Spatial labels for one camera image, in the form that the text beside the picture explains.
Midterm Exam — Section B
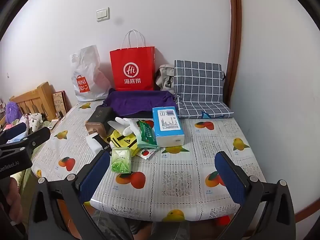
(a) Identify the red paper bag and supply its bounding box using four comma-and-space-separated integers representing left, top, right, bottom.
110, 29, 155, 92

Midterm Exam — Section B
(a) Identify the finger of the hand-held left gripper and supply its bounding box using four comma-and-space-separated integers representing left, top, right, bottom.
0, 126, 51, 153
0, 123, 28, 143

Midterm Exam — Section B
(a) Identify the wooden headboard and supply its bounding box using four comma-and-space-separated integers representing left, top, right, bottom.
10, 82, 57, 123

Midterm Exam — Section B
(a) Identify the black and gold box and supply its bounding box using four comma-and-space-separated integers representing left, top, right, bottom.
85, 106, 114, 138

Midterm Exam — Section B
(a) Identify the tomato print sachet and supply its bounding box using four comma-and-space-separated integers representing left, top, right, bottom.
136, 147, 160, 160

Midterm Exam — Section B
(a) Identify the small red object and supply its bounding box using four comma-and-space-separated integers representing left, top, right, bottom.
215, 215, 232, 227

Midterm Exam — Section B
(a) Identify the white plastic bag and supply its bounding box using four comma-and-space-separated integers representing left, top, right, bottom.
69, 45, 113, 102

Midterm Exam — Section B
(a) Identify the person's left hand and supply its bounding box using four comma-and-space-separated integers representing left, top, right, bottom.
0, 176, 23, 227

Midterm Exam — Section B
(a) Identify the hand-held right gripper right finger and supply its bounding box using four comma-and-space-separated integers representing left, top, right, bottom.
214, 151, 297, 240

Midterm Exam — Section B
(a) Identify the black watch strap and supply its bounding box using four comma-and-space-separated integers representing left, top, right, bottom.
93, 133, 112, 153

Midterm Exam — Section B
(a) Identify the green tissue packet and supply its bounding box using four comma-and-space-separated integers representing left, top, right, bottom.
111, 147, 132, 174

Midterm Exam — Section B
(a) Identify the blue tissue pack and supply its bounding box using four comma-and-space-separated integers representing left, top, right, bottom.
152, 106, 185, 147

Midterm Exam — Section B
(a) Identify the white light switch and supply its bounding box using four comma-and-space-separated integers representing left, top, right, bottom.
96, 7, 110, 22

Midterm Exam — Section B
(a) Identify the wooden door frame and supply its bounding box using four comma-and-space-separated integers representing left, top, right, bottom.
223, 0, 242, 105

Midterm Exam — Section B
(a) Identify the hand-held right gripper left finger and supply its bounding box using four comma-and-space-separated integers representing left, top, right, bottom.
28, 149, 112, 240

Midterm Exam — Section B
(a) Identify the green wet wipes pack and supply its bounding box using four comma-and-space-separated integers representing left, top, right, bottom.
136, 120, 158, 147

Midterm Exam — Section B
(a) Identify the grey canvas bag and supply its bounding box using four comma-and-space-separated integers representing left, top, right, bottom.
155, 64, 175, 92

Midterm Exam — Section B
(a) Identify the grey checked cushion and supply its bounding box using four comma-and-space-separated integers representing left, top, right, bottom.
174, 60, 235, 119

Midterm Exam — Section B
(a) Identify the patterned brown book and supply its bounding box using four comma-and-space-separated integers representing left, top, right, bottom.
52, 91, 68, 117

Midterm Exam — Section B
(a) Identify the purple towel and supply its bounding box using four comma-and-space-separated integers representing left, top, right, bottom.
102, 88, 175, 118

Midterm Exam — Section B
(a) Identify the yellow mesh pouch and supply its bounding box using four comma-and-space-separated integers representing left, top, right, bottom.
109, 129, 139, 157

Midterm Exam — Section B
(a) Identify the purple plush toy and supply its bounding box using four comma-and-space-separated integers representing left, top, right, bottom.
5, 102, 23, 120

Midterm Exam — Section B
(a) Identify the white sponge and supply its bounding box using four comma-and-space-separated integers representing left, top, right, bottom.
86, 135, 102, 153

